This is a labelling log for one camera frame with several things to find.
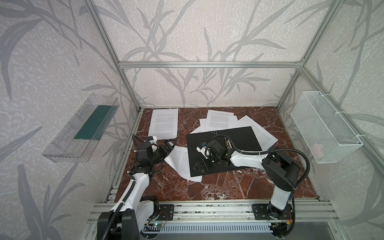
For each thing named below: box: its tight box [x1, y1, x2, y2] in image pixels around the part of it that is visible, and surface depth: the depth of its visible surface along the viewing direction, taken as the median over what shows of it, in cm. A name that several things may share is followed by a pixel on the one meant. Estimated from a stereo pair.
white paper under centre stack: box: [189, 115, 239, 134], surface depth 112 cm
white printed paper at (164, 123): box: [148, 108, 179, 140], surface depth 114 cm
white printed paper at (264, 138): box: [228, 115, 279, 151], surface depth 107 cm
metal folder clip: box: [225, 139, 232, 151], surface depth 100 cm
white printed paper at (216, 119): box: [205, 109, 235, 130], surface depth 115 cm
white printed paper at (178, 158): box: [164, 145, 203, 182], surface depth 91 cm
